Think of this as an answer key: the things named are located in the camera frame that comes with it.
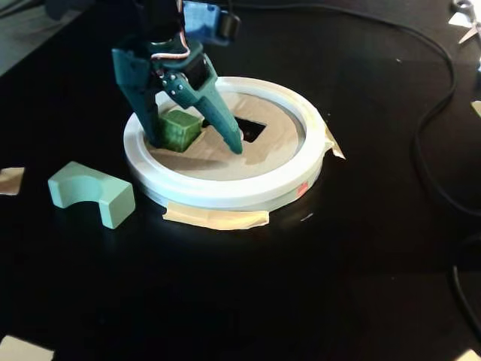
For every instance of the small beige paper corner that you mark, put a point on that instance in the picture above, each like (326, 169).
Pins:
(471, 355)

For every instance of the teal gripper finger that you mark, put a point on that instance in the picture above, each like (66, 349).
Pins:
(221, 120)
(144, 109)

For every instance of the teal gripper body with motor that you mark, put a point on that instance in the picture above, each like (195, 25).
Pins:
(132, 77)

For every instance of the light green arch block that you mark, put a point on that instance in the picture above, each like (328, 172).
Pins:
(116, 205)

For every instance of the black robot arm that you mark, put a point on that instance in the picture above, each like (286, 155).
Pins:
(161, 19)

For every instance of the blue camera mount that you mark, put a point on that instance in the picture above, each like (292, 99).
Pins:
(201, 17)

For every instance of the white object at edge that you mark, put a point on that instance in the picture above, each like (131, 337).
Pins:
(476, 113)

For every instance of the dark green wooden cube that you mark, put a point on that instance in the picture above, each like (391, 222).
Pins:
(176, 129)

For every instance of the brown cardboard lid with holes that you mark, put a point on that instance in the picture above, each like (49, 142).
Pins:
(263, 158)

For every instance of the long beige masking tape strip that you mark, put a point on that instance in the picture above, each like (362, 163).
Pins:
(218, 219)

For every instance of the grey metal scissors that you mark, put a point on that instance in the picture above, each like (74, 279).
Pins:
(467, 22)

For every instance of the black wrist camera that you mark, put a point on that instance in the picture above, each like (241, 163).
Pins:
(230, 24)

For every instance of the folded beige masking tape piece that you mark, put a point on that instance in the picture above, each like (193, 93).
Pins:
(335, 147)

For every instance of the beige paper sheet corner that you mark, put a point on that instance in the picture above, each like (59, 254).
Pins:
(22, 349)

